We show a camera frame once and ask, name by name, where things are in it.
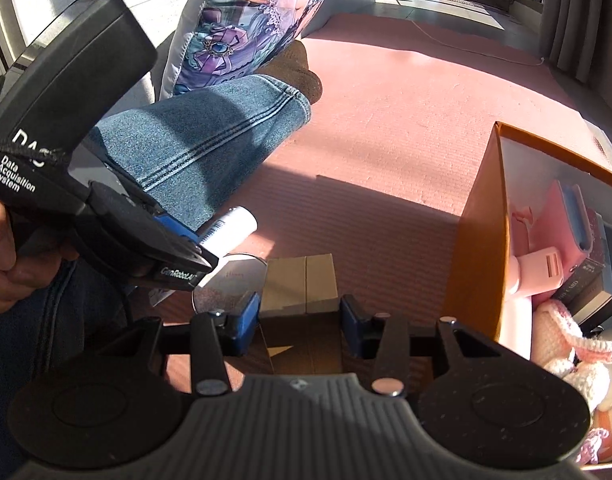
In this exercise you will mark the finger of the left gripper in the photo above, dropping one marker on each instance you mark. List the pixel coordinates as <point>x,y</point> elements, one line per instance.
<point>177,227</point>

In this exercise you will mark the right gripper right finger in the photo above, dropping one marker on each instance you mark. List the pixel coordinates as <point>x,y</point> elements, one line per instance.
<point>363,332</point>

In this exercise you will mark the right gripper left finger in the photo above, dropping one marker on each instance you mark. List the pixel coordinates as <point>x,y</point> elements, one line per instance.
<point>237,325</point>

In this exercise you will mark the brown cardboard box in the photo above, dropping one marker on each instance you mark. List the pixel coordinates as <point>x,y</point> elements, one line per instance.
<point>299,316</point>

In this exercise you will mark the pink power bank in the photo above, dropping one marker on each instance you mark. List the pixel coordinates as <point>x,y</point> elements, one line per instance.
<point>534,275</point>

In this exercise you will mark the crochet bunny toy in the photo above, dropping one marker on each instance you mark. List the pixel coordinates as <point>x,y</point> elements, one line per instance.
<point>559,347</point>

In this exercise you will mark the dark red small box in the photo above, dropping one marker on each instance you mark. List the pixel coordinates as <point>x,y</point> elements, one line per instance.
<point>589,288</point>

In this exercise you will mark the pink notebook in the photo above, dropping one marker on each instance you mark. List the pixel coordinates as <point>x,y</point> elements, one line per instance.
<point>562,223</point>

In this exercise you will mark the person left hand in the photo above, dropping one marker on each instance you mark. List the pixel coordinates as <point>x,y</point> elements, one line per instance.
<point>21,276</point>

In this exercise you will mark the round clear lid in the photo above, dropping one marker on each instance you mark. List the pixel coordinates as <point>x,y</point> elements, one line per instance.
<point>235,276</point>

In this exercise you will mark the white tube bottle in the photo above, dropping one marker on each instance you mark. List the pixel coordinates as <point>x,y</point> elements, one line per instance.
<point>228,231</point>

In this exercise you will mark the blue jeans leg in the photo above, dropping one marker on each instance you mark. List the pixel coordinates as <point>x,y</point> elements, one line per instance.
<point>192,152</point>

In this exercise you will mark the brown sock foot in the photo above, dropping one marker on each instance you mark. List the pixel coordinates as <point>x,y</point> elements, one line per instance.
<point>292,67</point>

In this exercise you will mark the pink floor mat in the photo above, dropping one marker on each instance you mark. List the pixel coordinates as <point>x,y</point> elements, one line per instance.
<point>380,175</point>

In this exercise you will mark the orange storage box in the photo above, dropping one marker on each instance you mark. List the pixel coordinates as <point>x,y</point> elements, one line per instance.
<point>516,171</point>

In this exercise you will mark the anime print pillow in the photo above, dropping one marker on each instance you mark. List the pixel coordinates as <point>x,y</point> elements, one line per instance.
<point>220,40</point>

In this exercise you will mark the grey curtain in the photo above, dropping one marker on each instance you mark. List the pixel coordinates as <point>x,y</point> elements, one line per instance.
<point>568,34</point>

